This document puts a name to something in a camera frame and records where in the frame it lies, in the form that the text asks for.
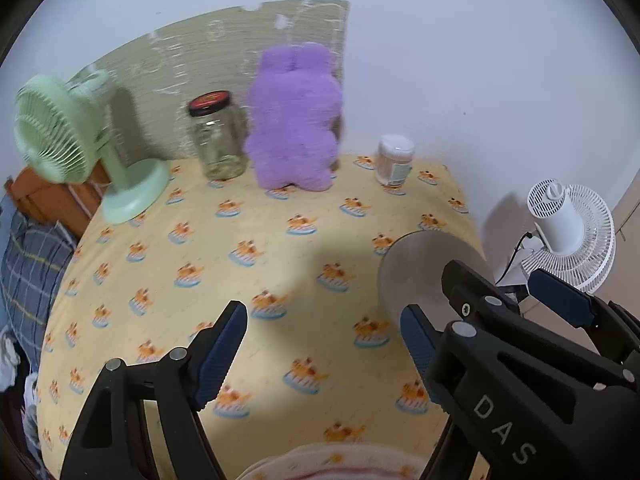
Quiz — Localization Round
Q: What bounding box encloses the white standing fan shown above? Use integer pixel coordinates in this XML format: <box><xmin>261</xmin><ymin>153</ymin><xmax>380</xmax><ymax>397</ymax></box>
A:
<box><xmin>497</xmin><ymin>179</ymin><xmax>616</xmax><ymax>294</ymax></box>

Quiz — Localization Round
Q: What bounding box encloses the grey bowl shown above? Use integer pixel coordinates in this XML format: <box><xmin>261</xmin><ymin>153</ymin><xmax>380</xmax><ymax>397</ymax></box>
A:
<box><xmin>378</xmin><ymin>231</ymin><xmax>492</xmax><ymax>330</ymax></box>

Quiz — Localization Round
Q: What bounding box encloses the yellow patterned tablecloth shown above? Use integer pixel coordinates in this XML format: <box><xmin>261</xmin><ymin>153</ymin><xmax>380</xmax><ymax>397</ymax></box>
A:
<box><xmin>37</xmin><ymin>156</ymin><xmax>480</xmax><ymax>479</ymax></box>

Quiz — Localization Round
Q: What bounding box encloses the green desk fan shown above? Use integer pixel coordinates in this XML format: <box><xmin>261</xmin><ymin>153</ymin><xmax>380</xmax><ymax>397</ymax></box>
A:
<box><xmin>14</xmin><ymin>70</ymin><xmax>169</xmax><ymax>224</ymax></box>

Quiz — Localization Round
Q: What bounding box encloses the green elephant wall mat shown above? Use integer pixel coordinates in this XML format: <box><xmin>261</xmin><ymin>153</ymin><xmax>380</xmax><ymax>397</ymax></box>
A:
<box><xmin>74</xmin><ymin>0</ymin><xmax>349</xmax><ymax>164</ymax></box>

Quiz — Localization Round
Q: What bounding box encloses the white crumpled cloth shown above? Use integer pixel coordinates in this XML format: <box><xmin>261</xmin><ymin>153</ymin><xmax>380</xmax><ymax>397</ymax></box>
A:
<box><xmin>0</xmin><ymin>326</ymin><xmax>38</xmax><ymax>411</ymax></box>

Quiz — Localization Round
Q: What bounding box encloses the glass jar red lid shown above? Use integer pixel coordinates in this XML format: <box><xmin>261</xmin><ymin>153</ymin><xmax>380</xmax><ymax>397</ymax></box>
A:
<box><xmin>186</xmin><ymin>90</ymin><xmax>247</xmax><ymax>180</ymax></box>

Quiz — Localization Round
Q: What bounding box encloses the orange wooden bed headboard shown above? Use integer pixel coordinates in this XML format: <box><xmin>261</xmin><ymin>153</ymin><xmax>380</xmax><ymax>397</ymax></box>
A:
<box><xmin>4</xmin><ymin>162</ymin><xmax>111</xmax><ymax>238</ymax></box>

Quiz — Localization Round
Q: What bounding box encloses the purple plush toy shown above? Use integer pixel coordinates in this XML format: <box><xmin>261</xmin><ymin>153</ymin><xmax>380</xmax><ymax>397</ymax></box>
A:
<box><xmin>244</xmin><ymin>42</ymin><xmax>343</xmax><ymax>192</ymax></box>

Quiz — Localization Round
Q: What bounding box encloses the blue plaid pillow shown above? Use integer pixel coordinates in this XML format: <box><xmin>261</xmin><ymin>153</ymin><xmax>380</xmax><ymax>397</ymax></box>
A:
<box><xmin>1</xmin><ymin>196</ymin><xmax>77</xmax><ymax>370</ymax></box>

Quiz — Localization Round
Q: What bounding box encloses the cotton swab container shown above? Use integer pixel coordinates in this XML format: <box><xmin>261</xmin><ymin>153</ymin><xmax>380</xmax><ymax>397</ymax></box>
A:
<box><xmin>375</xmin><ymin>134</ymin><xmax>416</xmax><ymax>188</ymax></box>

